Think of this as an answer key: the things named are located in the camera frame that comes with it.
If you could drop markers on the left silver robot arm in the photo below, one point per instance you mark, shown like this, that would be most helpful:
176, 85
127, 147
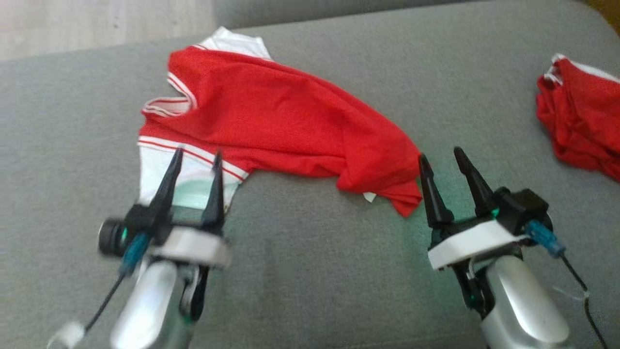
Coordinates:
150, 310

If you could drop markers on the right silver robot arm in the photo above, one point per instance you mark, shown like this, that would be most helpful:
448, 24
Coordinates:
518, 305

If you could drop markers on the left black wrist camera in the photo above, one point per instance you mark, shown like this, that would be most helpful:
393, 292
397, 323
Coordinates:
121, 232

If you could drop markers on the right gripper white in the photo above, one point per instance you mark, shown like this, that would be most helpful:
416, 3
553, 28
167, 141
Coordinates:
470, 240

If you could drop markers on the red white basketball jersey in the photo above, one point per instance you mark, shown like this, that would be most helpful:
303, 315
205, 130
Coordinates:
271, 116

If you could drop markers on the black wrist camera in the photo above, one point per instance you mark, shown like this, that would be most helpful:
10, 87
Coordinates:
523, 208
121, 232

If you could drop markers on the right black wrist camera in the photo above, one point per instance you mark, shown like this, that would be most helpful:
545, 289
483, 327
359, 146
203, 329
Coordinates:
523, 208

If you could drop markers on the red white basketball shorts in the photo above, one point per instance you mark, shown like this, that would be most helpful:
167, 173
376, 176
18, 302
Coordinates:
581, 121

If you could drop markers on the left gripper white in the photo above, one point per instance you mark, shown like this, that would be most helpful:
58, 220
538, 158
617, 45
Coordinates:
193, 245

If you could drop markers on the yellow furniture panel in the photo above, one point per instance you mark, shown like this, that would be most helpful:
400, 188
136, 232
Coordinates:
608, 9

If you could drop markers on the grey sofa seat cushion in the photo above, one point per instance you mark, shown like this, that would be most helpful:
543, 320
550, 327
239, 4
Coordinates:
310, 271

